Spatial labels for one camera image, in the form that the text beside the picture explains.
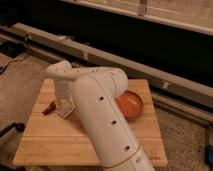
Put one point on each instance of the long metal rail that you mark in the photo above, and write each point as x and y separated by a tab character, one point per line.
45	44

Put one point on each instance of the wooden cutting board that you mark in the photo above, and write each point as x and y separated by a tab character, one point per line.
49	140

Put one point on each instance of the white sponge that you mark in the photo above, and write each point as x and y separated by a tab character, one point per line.
64	113

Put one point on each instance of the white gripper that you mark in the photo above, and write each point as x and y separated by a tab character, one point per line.
63	91

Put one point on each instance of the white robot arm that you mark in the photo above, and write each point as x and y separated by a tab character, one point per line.
94	90

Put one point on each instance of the blue object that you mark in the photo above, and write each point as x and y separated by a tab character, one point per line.
209	155

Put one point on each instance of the red chili pepper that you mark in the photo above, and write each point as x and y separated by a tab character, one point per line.
50	108

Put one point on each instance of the orange bowl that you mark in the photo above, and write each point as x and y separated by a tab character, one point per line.
130	104

